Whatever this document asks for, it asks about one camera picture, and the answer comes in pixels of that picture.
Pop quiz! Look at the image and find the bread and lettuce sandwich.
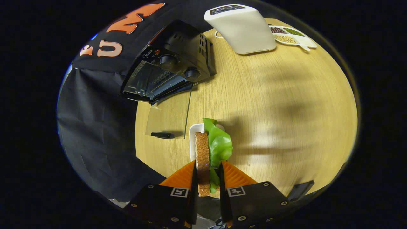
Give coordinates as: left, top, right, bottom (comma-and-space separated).
195, 118, 233, 197

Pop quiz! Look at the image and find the white rectangular plate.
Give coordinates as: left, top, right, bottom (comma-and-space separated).
189, 123, 226, 163

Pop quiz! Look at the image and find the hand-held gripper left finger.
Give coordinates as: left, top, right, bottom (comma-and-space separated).
126, 160, 199, 229

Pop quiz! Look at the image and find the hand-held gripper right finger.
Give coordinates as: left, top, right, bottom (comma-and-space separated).
217, 161, 290, 229

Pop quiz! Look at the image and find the white slot toaster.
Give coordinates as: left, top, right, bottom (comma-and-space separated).
204, 4, 277, 55

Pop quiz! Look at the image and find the black toaster oven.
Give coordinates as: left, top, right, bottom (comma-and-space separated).
119, 20, 217, 139

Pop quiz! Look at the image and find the white divided dish with beans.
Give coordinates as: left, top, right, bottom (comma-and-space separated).
269, 25, 317, 51

